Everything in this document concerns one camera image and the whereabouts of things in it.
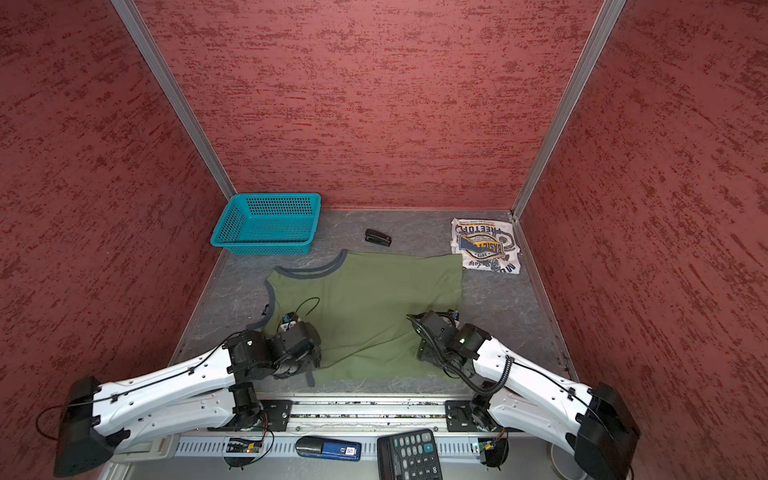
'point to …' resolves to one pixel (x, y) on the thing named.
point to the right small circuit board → (493, 452)
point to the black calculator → (408, 456)
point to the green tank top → (361, 307)
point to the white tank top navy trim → (486, 245)
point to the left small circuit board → (239, 445)
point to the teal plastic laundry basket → (282, 223)
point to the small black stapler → (377, 237)
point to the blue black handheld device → (328, 449)
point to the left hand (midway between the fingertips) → (311, 367)
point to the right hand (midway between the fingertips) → (430, 363)
